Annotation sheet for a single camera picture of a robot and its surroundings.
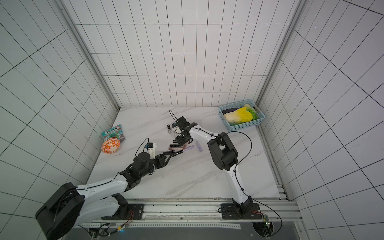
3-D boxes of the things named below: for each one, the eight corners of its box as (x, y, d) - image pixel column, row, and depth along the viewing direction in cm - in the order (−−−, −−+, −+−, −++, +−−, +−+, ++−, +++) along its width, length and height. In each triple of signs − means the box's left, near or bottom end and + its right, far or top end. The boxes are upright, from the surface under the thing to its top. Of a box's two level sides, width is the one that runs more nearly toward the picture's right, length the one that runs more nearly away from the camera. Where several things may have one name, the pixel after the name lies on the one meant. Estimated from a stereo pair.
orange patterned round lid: (102, 154, 96) (99, 151, 92) (108, 141, 102) (105, 137, 98) (117, 154, 96) (114, 151, 92) (122, 141, 102) (120, 137, 98)
